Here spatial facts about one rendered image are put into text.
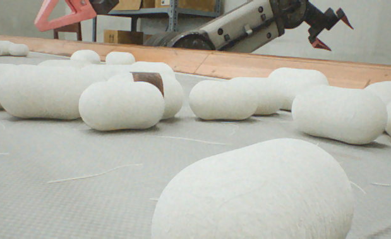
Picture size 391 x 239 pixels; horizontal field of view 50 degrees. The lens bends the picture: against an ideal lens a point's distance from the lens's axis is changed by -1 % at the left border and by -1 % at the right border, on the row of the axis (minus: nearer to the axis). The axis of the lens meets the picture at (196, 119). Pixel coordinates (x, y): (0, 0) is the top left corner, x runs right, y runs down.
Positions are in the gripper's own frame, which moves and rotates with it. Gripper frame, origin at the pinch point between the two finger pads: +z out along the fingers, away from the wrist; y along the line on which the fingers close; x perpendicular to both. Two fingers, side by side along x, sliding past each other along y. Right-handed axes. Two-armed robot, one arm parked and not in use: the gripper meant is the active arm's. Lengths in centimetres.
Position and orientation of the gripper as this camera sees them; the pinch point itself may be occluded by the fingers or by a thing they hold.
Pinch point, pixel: (42, 24)
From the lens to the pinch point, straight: 61.9
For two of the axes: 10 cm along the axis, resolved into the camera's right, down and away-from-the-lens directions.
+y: 6.6, 1.7, -7.3
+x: 4.5, 6.9, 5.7
